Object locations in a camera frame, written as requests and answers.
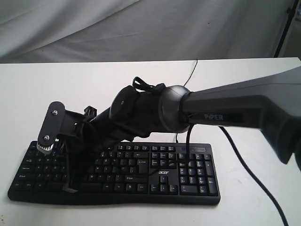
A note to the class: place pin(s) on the black acer keyboard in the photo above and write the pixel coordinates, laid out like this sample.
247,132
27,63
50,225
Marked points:
160,173

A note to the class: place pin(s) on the black tripod stand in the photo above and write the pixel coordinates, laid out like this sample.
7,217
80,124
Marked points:
291,14

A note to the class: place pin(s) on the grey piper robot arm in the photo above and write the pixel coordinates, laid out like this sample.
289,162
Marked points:
271,104

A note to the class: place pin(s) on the grey backdrop cloth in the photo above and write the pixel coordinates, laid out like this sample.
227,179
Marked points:
56,31

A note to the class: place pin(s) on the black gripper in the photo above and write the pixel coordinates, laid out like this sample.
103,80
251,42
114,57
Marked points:
94,133

